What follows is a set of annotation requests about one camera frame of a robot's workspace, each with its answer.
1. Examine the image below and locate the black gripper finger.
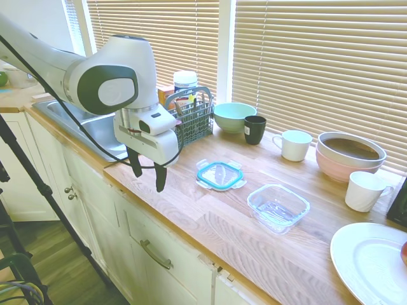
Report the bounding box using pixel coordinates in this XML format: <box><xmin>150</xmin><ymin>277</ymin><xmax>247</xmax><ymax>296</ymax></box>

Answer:
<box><xmin>127</xmin><ymin>147</ymin><xmax>143</xmax><ymax>178</ymax></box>
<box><xmin>155</xmin><ymin>161</ymin><xmax>168</xmax><ymax>193</ymax></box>

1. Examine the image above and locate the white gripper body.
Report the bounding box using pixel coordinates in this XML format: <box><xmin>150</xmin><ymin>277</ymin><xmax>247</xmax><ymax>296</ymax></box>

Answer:
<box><xmin>113</xmin><ymin>109</ymin><xmax>181</xmax><ymax>168</ymax></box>

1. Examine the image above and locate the clear lid with teal rim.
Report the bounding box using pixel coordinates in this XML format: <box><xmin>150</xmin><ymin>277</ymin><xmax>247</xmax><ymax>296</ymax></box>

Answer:
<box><xmin>195</xmin><ymin>159</ymin><xmax>247</xmax><ymax>193</ymax></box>

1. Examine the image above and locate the clear glass food container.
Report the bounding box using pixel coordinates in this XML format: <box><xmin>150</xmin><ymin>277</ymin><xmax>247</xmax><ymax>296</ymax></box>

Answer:
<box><xmin>247</xmin><ymin>183</ymin><xmax>311</xmax><ymax>235</ymax></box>

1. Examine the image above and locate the grey plastic cutlery basket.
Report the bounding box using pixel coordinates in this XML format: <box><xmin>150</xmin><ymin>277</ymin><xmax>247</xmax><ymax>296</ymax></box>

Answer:
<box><xmin>163</xmin><ymin>86</ymin><xmax>214</xmax><ymax>149</ymax></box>

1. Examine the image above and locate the orange cardboard box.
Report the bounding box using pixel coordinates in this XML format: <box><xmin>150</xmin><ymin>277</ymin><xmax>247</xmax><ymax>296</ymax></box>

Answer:
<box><xmin>158</xmin><ymin>87</ymin><xmax>179</xmax><ymax>111</ymax></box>

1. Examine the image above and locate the stainless steel double sink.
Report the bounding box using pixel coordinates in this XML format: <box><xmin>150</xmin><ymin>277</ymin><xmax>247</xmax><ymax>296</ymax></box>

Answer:
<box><xmin>31</xmin><ymin>98</ymin><xmax>130</xmax><ymax>163</ymax></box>

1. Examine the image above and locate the white kitchen cabinet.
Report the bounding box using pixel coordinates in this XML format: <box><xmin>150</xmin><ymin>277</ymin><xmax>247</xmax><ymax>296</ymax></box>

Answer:
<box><xmin>0</xmin><ymin>109</ymin><xmax>274</xmax><ymax>305</ymax></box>

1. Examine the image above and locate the white wipes canister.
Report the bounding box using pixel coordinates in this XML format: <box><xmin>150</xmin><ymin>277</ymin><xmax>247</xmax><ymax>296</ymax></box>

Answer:
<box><xmin>173</xmin><ymin>70</ymin><xmax>200</xmax><ymax>99</ymax></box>

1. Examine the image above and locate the teal bowl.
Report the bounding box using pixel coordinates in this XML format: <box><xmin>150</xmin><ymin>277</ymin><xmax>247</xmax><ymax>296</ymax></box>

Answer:
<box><xmin>212</xmin><ymin>102</ymin><xmax>258</xmax><ymax>134</ymax></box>

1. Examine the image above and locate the black cup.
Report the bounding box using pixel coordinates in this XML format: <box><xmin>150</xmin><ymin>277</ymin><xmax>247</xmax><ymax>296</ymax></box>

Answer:
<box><xmin>244</xmin><ymin>115</ymin><xmax>267</xmax><ymax>146</ymax></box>

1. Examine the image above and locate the narrow beige window blind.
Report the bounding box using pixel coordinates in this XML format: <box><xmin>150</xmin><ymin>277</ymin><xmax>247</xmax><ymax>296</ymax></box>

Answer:
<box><xmin>85</xmin><ymin>0</ymin><xmax>220</xmax><ymax>102</ymax></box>

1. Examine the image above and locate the smooth white mug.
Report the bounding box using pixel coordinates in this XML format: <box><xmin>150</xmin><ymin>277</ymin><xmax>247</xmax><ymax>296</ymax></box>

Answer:
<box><xmin>272</xmin><ymin>129</ymin><xmax>314</xmax><ymax>162</ymax></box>

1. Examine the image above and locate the white plastic tub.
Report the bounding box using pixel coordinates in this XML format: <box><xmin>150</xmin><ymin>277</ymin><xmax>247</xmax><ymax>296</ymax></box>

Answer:
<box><xmin>3</xmin><ymin>65</ymin><xmax>38</xmax><ymax>89</ymax></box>

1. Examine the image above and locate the pink bowl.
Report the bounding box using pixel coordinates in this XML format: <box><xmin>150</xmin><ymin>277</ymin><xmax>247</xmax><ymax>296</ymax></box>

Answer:
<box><xmin>315</xmin><ymin>144</ymin><xmax>385</xmax><ymax>184</ymax></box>

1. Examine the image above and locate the wide beige window blind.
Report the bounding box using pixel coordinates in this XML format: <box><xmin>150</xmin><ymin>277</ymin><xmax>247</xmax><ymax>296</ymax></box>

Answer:
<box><xmin>231</xmin><ymin>0</ymin><xmax>407</xmax><ymax>174</ymax></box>

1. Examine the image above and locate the ribbed white mug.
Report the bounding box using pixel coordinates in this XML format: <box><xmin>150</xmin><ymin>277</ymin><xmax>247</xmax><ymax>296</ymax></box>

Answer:
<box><xmin>345</xmin><ymin>171</ymin><xmax>395</xmax><ymax>213</ymax></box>

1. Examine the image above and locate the large white plate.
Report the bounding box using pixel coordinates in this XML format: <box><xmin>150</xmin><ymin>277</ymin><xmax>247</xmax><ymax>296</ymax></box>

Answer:
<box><xmin>329</xmin><ymin>222</ymin><xmax>407</xmax><ymax>305</ymax></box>

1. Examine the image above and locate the black appliance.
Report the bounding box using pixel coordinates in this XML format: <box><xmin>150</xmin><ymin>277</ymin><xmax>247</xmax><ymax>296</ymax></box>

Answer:
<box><xmin>386</xmin><ymin>177</ymin><xmax>407</xmax><ymax>228</ymax></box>

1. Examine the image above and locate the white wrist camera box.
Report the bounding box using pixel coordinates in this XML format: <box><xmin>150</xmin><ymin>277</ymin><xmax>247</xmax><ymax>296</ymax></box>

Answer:
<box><xmin>138</xmin><ymin>107</ymin><xmax>177</xmax><ymax>137</ymax></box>

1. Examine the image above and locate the metal drawer handle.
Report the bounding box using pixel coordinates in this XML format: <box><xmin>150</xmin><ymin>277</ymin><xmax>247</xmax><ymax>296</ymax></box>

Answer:
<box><xmin>139</xmin><ymin>240</ymin><xmax>174</xmax><ymax>271</ymax></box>

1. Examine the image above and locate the black camera tripod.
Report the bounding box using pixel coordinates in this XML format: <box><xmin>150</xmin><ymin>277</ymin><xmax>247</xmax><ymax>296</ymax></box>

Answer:
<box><xmin>0</xmin><ymin>114</ymin><xmax>112</xmax><ymax>305</ymax></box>

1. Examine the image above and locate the white window post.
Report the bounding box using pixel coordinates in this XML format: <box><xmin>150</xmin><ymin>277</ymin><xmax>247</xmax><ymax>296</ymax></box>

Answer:
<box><xmin>217</xmin><ymin>0</ymin><xmax>237</xmax><ymax>105</ymax></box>

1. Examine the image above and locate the green metal frame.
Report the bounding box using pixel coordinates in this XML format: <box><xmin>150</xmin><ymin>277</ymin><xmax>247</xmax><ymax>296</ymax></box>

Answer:
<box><xmin>0</xmin><ymin>252</ymin><xmax>48</xmax><ymax>305</ymax></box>

